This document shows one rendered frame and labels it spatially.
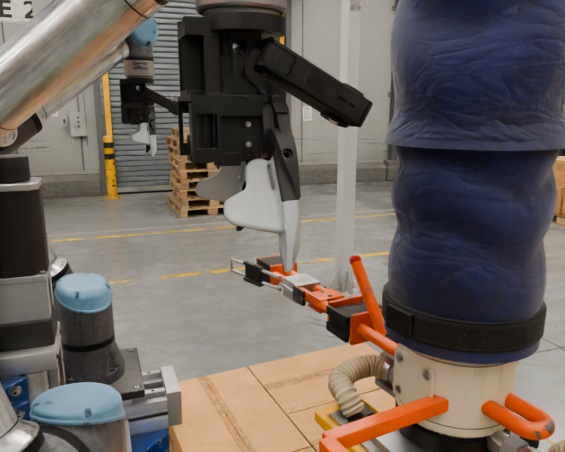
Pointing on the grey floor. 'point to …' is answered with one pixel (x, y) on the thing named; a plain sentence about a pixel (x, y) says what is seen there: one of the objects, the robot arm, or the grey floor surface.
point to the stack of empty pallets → (179, 185)
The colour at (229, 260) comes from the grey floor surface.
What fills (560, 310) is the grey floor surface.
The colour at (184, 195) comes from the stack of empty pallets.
